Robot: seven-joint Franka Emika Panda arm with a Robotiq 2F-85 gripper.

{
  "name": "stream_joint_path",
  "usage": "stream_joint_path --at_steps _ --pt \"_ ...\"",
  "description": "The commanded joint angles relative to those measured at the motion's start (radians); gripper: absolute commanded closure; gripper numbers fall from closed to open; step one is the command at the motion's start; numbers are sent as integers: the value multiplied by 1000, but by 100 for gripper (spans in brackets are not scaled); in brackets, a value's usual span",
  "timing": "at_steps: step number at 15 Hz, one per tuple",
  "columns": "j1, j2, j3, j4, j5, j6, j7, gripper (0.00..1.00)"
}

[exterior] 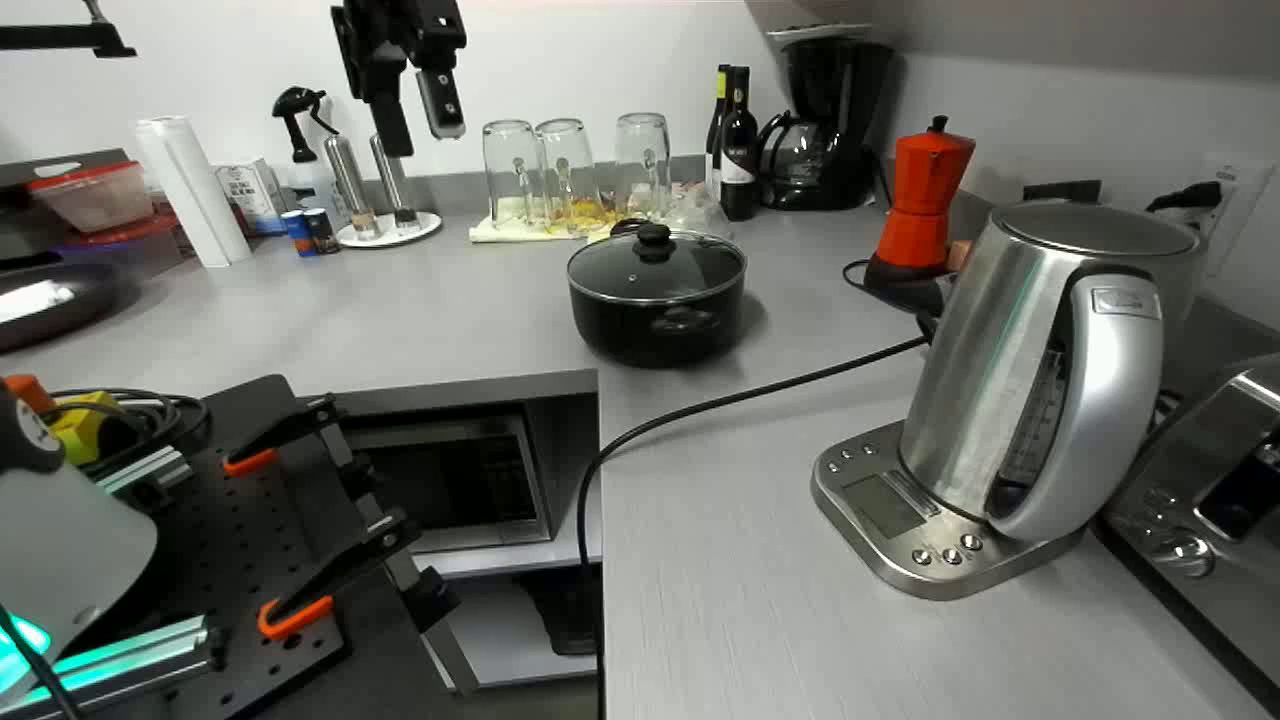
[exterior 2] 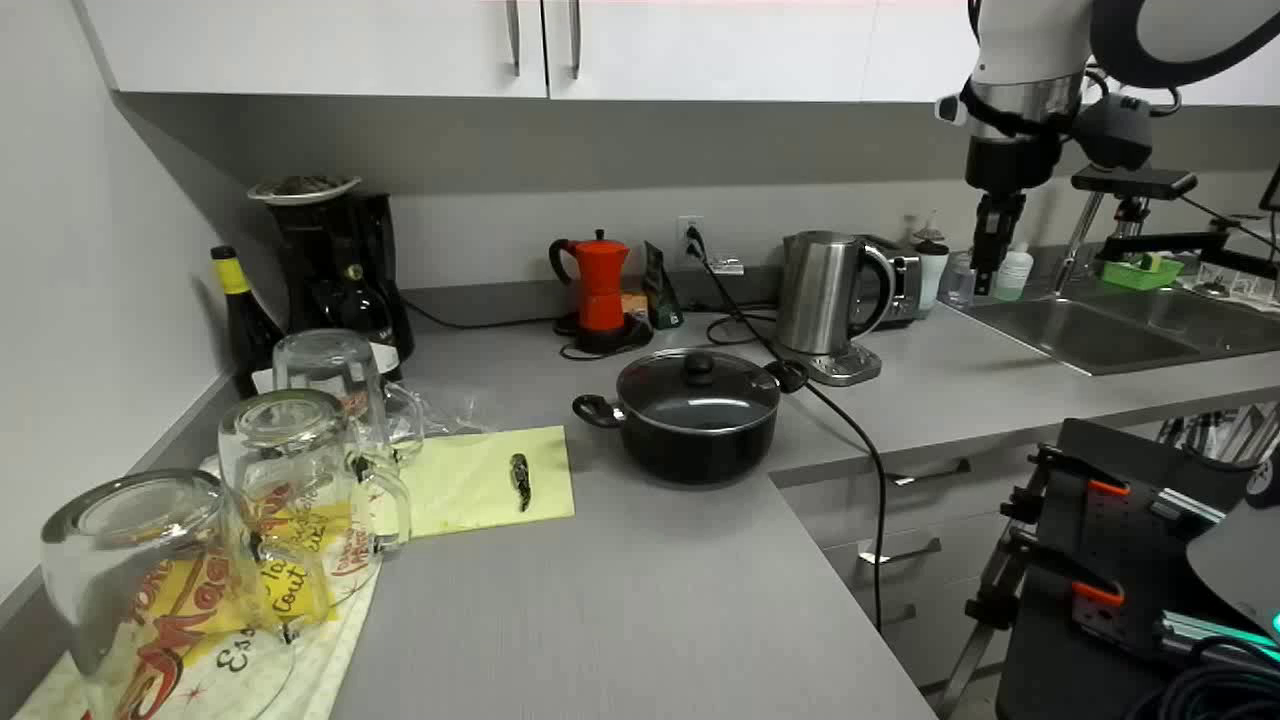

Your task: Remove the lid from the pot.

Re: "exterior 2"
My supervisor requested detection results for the upturned glass mug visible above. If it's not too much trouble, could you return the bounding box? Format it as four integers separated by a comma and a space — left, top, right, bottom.
272, 328, 425, 458
216, 388, 412, 639

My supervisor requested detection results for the glass pot lid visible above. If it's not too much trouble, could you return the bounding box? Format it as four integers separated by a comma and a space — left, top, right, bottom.
616, 347, 778, 437

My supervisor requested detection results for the dark wine bottle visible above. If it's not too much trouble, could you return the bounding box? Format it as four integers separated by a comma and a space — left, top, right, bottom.
213, 243, 280, 397

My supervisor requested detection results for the black cooking pot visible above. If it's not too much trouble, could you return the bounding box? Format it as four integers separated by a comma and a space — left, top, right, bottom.
572, 347, 778, 484

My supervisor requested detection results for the soap bottle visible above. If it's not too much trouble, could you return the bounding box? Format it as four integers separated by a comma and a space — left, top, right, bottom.
990, 243, 1035, 298

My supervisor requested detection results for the upturned glass mug middle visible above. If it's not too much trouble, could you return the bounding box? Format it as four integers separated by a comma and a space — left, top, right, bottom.
216, 388, 412, 639

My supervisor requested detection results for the red moka pot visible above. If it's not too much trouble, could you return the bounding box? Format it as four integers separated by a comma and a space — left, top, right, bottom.
547, 231, 627, 336

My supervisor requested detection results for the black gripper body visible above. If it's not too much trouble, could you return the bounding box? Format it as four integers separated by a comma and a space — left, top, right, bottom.
965, 127, 1063, 243

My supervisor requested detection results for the drawer handle lower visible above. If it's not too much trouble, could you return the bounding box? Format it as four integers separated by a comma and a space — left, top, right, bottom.
855, 537, 942, 569

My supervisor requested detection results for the silver toaster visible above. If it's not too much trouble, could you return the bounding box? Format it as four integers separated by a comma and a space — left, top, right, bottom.
865, 239, 925, 328

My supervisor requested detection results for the drawer handle upper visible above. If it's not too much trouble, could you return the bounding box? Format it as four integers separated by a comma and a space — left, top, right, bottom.
886, 456, 972, 486

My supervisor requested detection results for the stainless steel electric kettle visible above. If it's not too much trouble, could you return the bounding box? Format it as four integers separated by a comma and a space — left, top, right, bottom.
775, 231, 890, 388

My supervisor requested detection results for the printed dish towel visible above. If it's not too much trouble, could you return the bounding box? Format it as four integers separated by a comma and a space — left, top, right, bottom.
9, 531, 382, 720

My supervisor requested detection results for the steel sink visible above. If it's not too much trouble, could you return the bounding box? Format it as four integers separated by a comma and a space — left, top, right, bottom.
966, 293, 1280, 374

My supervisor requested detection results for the small dark object on cloth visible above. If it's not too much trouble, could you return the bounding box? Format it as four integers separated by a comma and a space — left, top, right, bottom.
507, 452, 532, 512

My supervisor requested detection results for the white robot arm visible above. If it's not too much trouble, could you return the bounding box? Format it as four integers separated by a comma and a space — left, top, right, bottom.
953, 0, 1280, 294

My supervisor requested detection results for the black coffee maker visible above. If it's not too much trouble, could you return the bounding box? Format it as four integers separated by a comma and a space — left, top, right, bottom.
249, 177, 415, 360

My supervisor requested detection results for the upturned glass mug rear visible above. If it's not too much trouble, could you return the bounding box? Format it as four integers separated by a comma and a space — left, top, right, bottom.
272, 328, 425, 458

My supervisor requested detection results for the upturned glass front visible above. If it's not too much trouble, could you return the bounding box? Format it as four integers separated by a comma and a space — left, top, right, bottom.
41, 466, 290, 720

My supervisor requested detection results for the green sponge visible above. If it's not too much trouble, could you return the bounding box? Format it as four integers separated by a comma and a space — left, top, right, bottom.
1098, 256, 1185, 293

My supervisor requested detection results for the black equipment with orange clamps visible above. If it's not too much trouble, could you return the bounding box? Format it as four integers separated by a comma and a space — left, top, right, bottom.
966, 418, 1280, 720

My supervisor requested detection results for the black power cable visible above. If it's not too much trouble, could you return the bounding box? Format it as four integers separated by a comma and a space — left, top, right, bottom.
679, 226, 894, 636

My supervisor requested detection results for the black camera on stand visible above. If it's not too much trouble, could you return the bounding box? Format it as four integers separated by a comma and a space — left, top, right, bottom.
1073, 162, 1196, 201

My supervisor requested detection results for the drawer handle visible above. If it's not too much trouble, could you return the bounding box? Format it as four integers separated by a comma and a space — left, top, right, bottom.
886, 456, 972, 486
855, 537, 942, 569

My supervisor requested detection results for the upper cabinet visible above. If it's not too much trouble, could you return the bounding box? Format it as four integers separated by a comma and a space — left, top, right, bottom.
73, 0, 1280, 112

